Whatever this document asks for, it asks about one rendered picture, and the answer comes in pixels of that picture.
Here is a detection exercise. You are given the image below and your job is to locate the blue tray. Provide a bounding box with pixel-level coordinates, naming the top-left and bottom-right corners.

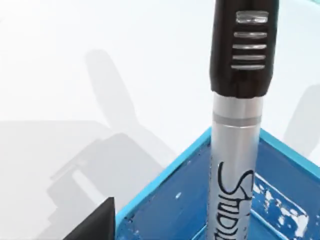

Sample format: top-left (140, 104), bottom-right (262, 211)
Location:
top-left (114, 126), bottom-right (320, 240)

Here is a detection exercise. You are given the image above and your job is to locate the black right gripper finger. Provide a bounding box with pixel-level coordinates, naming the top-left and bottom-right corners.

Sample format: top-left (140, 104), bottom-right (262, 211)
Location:
top-left (61, 196), bottom-right (116, 240)

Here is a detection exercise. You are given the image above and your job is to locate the silver marker with black cap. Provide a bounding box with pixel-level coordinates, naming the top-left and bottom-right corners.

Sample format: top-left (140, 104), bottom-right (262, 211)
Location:
top-left (206, 0), bottom-right (280, 240)

